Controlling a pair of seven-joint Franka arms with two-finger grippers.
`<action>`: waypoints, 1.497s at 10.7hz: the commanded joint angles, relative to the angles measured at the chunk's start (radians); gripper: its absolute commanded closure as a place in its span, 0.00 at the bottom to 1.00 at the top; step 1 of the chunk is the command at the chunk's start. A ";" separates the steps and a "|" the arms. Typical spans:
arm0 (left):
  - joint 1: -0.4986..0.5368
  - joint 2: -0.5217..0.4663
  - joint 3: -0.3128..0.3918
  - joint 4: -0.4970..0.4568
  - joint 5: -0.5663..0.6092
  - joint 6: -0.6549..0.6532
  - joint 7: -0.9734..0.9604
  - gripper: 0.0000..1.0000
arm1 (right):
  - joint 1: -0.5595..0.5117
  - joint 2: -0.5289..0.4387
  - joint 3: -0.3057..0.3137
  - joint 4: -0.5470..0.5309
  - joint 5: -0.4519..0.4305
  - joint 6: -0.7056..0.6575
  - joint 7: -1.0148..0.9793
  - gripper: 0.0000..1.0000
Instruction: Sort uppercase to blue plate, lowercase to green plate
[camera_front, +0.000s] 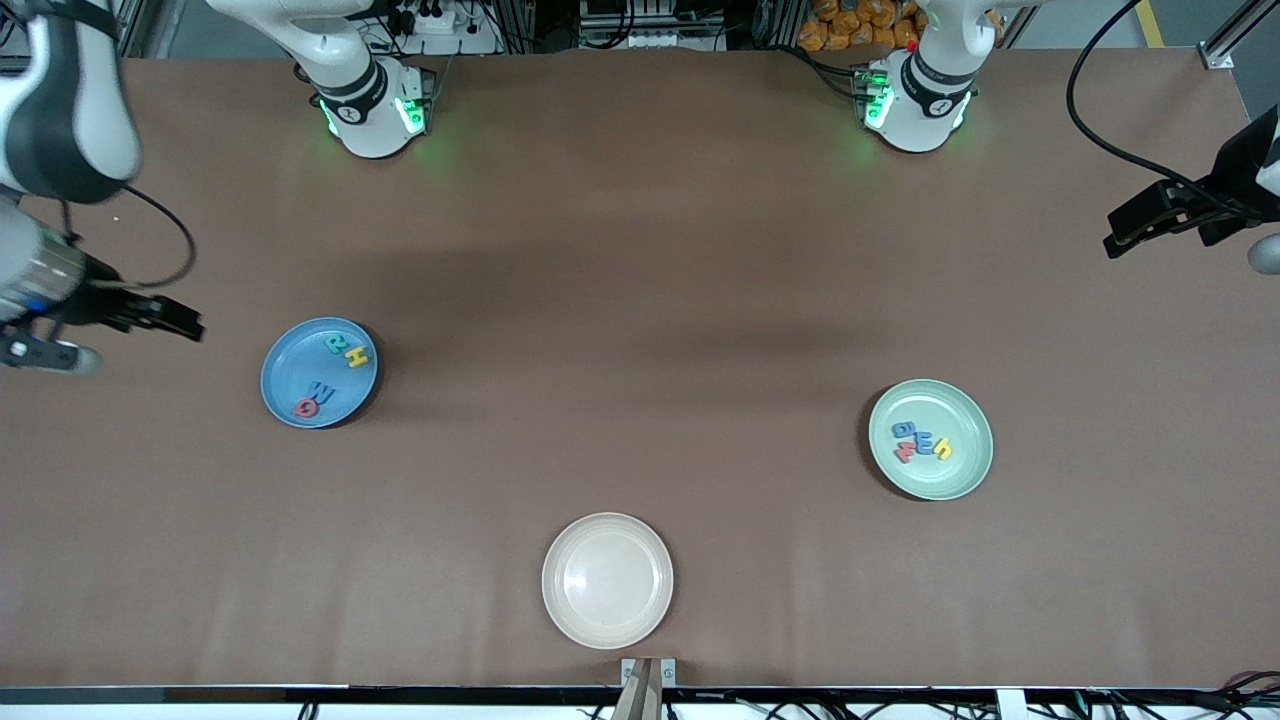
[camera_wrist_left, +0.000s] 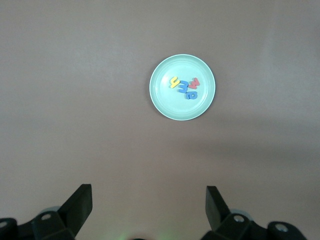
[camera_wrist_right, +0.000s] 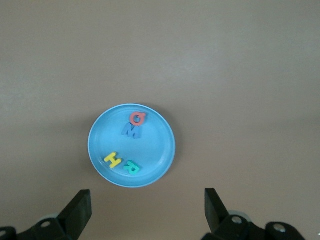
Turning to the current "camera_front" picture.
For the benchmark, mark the black equipment rack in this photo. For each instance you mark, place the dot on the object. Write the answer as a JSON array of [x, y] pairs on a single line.
[[650, 25]]

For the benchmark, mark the aluminium frame profile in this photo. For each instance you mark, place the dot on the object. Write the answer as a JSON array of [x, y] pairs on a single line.
[[1217, 57]]

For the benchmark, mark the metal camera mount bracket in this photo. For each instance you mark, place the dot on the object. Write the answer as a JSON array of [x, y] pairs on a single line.
[[647, 690]]

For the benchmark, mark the blue foam letter W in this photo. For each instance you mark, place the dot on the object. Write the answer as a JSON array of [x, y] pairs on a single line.
[[323, 391]]

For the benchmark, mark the brown table cover sheet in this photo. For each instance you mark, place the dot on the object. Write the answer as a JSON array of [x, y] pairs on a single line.
[[700, 560]]

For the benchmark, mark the yellow lowercase foam letter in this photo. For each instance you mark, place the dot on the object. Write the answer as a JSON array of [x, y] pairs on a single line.
[[942, 449]]

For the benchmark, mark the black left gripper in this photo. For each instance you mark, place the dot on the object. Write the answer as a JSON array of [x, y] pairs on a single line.
[[1222, 212]]

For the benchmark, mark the blue plate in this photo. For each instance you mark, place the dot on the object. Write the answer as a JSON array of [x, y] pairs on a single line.
[[290, 370]]

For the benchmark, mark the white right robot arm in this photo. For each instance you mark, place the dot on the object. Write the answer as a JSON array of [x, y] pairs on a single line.
[[60, 100]]

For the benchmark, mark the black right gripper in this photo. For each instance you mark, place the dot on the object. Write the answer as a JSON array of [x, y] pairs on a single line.
[[97, 305]]

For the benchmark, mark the blue foam letter m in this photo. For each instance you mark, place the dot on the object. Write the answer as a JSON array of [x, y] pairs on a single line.
[[923, 438]]

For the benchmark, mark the yellow foam letter H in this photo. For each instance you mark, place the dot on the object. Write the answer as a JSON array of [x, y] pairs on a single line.
[[357, 357]]

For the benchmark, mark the teal foam letter R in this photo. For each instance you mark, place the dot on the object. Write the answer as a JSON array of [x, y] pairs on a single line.
[[337, 344]]

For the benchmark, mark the red foam letter w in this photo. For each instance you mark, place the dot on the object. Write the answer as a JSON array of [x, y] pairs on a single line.
[[904, 452]]

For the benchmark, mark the white power strip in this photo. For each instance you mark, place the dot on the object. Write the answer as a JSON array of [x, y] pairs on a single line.
[[435, 20]]

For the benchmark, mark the black table edge strip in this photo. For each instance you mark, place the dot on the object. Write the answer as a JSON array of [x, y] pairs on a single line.
[[300, 694]]

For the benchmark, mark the orange packet pile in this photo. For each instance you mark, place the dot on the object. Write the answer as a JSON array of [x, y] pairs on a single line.
[[850, 25]]

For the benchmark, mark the beige plate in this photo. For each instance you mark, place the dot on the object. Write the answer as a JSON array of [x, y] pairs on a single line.
[[607, 580]]

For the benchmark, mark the red foam letter G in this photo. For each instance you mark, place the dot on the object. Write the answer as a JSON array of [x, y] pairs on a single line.
[[301, 408]]

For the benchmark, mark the green plate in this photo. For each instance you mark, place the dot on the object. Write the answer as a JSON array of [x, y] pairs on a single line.
[[960, 480]]

